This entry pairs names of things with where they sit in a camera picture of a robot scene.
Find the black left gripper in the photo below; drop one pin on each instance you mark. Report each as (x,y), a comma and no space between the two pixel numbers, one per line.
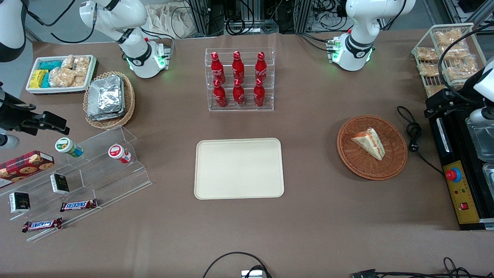
(456,99)

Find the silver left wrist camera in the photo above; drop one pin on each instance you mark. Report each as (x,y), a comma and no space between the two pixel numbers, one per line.
(482,116)

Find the red lid yogurt cup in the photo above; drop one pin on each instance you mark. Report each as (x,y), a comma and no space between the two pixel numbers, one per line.
(117,152)

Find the light tan wicker basket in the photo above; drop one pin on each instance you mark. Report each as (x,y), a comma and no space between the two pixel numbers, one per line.
(112,124)

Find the silver foil container stack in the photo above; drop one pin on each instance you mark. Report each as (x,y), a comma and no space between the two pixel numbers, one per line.
(106,98)

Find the aluminium frame rack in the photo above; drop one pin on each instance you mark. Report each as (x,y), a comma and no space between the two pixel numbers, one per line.
(482,11)
(200,15)

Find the teal snack pack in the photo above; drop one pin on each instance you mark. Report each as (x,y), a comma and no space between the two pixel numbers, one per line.
(46,81)
(51,65)

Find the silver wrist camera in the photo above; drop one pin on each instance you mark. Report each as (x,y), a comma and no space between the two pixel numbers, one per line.
(8,141)
(482,116)

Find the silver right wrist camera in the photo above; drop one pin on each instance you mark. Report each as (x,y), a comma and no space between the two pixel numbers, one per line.
(8,141)

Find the black sealing machine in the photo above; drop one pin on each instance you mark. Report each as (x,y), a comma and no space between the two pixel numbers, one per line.
(461,197)

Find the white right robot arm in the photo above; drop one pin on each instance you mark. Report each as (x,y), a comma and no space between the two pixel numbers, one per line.
(131,42)

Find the red plaid cookie box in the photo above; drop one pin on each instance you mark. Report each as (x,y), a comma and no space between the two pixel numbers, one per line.
(25,168)

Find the round brown wicker basket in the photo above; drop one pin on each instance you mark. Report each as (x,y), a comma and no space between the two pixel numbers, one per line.
(359,166)

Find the clear rice cracker pack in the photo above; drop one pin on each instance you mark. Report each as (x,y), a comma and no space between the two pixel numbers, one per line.
(78,81)
(61,77)
(68,61)
(82,65)

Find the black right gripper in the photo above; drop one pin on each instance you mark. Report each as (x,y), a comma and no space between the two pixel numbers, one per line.
(11,114)

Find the white cloth bags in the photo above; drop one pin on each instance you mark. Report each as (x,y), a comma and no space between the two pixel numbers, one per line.
(170,21)

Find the green lid yogurt cup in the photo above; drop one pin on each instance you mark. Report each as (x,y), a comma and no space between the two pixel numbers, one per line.
(67,146)

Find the steel food container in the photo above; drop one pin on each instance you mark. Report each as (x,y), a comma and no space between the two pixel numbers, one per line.
(480,143)
(489,175)

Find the small silver device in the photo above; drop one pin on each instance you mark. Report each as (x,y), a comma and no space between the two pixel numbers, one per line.
(252,274)

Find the clear acrylic stepped shelf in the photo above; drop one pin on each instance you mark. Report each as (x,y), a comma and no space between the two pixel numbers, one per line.
(100,181)

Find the red cola bottle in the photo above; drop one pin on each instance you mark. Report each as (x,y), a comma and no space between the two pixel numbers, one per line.
(261,67)
(259,95)
(219,96)
(217,67)
(238,66)
(238,95)

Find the beige plastic tray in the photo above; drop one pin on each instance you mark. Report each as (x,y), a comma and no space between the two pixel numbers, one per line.
(239,168)

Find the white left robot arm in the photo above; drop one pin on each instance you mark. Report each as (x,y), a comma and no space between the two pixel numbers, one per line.
(359,38)

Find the triangular sandwich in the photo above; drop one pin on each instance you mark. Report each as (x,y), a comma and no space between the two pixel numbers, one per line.
(369,143)

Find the yellow snack pack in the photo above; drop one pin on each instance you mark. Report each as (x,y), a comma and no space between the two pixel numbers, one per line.
(38,78)

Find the small black box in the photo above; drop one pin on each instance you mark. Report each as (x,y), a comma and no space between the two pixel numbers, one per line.
(60,183)
(19,202)

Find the brown Snickers bar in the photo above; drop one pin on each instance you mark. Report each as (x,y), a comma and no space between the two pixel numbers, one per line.
(42,225)
(78,205)

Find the white rectangular snack bin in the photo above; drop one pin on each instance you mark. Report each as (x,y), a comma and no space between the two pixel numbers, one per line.
(58,90)

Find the clear bagged pastry packet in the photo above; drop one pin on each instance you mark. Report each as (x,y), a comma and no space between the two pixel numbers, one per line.
(447,37)
(426,54)
(428,70)
(463,69)
(434,90)

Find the clear acrylic bottle rack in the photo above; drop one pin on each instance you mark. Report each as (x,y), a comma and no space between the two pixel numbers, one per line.
(270,104)

